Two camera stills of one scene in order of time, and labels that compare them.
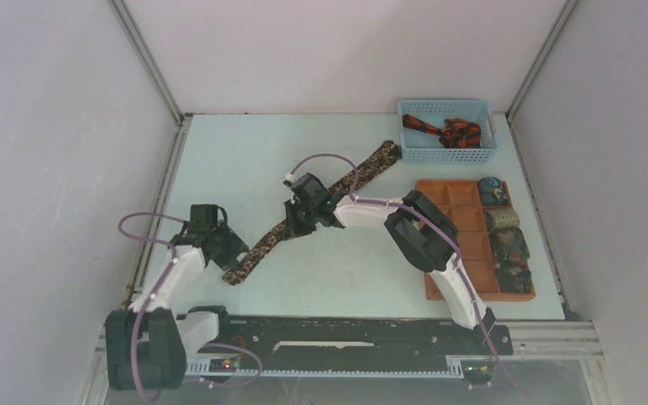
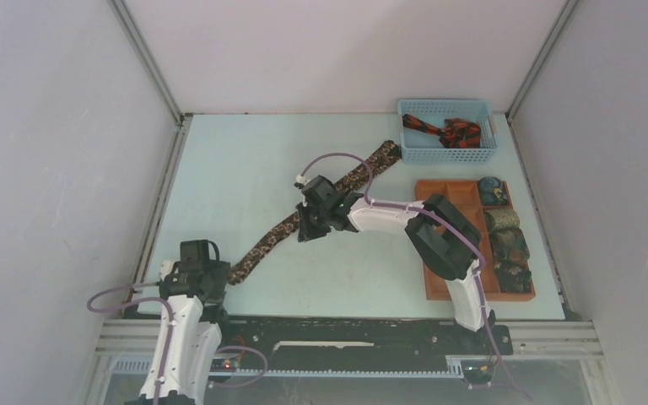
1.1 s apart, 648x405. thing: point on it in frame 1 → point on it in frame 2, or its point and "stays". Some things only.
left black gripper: (235, 245) → (219, 269)
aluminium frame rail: (525, 340) stays
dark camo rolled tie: (514, 276) stays
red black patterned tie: (456, 133) stays
